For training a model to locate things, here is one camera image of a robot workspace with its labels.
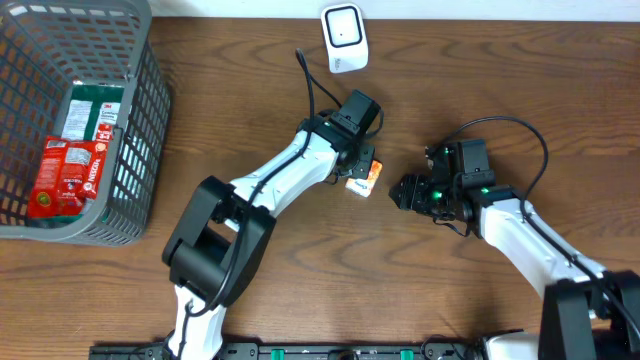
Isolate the orange tissue packet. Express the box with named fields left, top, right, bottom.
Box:
left=345, top=160, right=383, bottom=198

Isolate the red Nescafe stick sachet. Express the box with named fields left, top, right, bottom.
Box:
left=94, top=123, right=114, bottom=143

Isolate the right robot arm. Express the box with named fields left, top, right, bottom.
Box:
left=389, top=140, right=639, bottom=359

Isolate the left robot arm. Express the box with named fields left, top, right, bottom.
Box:
left=162, top=112, right=377, bottom=359

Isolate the white barcode scanner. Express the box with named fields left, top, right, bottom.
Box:
left=320, top=3, right=369, bottom=74

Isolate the green white 3M package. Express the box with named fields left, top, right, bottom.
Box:
left=61, top=84, right=124, bottom=141

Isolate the red Nescafe coffee pack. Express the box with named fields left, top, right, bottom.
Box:
left=27, top=136, right=108, bottom=223

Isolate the grey plastic mesh basket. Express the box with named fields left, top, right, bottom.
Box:
left=1, top=0, right=172, bottom=247

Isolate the right black cable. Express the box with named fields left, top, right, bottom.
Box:
left=434, top=115, right=640, bottom=346

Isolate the black cable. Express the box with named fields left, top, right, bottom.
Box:
left=177, top=47, right=386, bottom=360
left=434, top=115, right=640, bottom=346

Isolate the left black cable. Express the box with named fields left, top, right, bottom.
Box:
left=177, top=47, right=386, bottom=360

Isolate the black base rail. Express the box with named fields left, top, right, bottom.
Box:
left=88, top=339, right=487, bottom=360

